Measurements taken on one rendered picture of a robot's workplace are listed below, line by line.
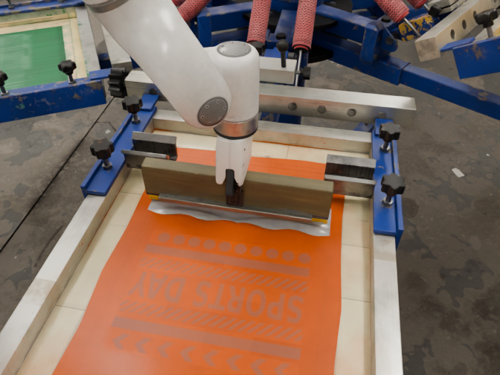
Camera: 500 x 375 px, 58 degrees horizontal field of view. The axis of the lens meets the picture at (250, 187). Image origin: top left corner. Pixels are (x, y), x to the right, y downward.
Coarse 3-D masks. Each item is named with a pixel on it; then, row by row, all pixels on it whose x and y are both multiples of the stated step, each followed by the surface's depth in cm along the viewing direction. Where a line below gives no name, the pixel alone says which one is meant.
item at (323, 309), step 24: (264, 168) 98; (288, 168) 98; (312, 168) 98; (336, 216) 88; (240, 240) 83; (264, 240) 83; (288, 240) 83; (312, 240) 83; (336, 240) 83; (312, 264) 79; (336, 264) 79; (312, 288) 76; (336, 288) 76; (312, 312) 72; (336, 312) 72; (312, 336) 69; (336, 336) 69; (312, 360) 67
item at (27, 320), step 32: (160, 128) 107; (192, 128) 105; (288, 128) 102; (320, 128) 102; (96, 224) 84; (64, 256) 76; (384, 256) 76; (32, 288) 72; (64, 288) 75; (384, 288) 72; (32, 320) 68; (384, 320) 68; (0, 352) 64; (384, 352) 64
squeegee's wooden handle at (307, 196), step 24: (144, 168) 83; (168, 168) 82; (192, 168) 82; (168, 192) 86; (192, 192) 85; (216, 192) 84; (264, 192) 81; (288, 192) 80; (312, 192) 79; (312, 216) 83
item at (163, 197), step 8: (160, 200) 86; (168, 200) 86; (176, 200) 85; (184, 200) 85; (192, 200) 85; (200, 200) 85; (208, 200) 85; (216, 208) 85; (224, 208) 84; (232, 208) 84; (240, 208) 84; (248, 208) 84; (256, 208) 84; (264, 208) 84; (264, 216) 84; (272, 216) 83; (280, 216) 83; (288, 216) 83; (296, 216) 83; (304, 216) 83
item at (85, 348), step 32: (192, 160) 100; (128, 224) 86; (160, 224) 86; (192, 224) 86; (224, 224) 86; (128, 256) 81; (96, 288) 76; (96, 320) 71; (64, 352) 68; (96, 352) 68
